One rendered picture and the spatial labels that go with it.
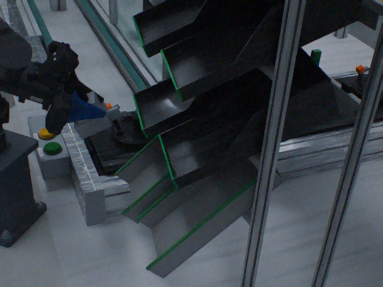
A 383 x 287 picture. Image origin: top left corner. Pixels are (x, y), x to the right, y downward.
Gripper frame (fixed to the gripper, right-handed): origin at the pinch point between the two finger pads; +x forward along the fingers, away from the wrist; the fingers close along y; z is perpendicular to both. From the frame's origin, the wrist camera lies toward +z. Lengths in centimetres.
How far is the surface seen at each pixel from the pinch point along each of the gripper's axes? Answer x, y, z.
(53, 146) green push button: 3.8, 25.3, -27.7
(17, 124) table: -2, 55, -43
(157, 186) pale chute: 17.9, -6.2, -9.4
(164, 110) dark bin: 14.2, 0.1, 3.3
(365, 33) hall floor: 273, 305, -11
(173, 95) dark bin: 15.8, 3.6, 5.2
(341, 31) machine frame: 112, 107, 13
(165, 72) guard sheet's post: 29, 48, -8
